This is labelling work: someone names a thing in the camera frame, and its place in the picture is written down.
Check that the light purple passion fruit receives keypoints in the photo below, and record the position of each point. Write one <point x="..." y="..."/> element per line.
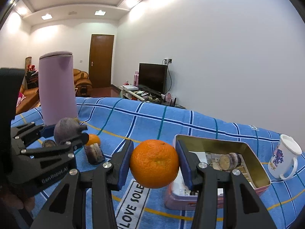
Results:
<point x="66" y="127"/>

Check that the orange leather sofa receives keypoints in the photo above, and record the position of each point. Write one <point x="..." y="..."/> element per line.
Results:
<point x="29" y="95"/>

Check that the large orange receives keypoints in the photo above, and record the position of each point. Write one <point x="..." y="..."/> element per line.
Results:
<point x="152" y="164"/>

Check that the small orange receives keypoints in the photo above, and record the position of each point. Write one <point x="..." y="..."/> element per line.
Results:
<point x="93" y="139"/>

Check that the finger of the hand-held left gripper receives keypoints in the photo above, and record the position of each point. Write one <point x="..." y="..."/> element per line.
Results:
<point x="48" y="130"/>
<point x="77" y="146"/>

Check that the dark purple passion fruit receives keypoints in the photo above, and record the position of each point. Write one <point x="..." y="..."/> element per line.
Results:
<point x="48" y="143"/>

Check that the dark shelf with red ornaments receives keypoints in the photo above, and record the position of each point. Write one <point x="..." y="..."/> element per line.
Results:
<point x="31" y="76"/>

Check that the white flat box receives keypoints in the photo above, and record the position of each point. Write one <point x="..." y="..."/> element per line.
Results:
<point x="129" y="87"/>

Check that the blue plaid blanket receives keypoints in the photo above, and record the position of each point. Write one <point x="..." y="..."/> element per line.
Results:
<point x="166" y="124"/>

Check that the black router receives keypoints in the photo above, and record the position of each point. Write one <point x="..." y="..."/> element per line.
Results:
<point x="174" y="102"/>

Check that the lilac tumbler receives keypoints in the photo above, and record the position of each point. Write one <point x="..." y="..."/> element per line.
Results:
<point x="57" y="88"/>

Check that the brown wooden door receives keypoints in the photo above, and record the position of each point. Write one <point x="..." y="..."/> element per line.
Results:
<point x="101" y="59"/>

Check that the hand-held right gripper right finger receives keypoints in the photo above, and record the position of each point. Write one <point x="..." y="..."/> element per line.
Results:
<point x="184" y="168"/>

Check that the square ceiling light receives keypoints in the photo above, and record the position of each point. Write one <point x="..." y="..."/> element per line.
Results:
<point x="100" y="12"/>
<point x="47" y="17"/>

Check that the pink upright box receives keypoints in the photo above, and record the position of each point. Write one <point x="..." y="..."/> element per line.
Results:
<point x="136" y="78"/>

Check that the pink metal tin box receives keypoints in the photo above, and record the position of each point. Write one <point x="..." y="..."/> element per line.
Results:
<point x="238" y="145"/>

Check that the white mug with blue print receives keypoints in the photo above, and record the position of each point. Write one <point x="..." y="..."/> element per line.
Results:
<point x="283" y="152"/>

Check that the white television stand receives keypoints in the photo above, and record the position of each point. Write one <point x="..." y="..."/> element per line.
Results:
<point x="126" y="93"/>

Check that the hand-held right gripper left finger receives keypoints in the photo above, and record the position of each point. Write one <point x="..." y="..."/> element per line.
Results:
<point x="125" y="165"/>

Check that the black television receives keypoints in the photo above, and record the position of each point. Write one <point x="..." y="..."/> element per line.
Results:
<point x="152" y="77"/>

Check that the person's left hand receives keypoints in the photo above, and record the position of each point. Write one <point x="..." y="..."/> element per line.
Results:
<point x="26" y="202"/>

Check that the ceiling air vent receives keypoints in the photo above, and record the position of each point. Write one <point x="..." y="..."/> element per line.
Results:
<point x="73" y="13"/>

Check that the white wall socket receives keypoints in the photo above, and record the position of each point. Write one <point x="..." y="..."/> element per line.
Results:
<point x="167" y="60"/>

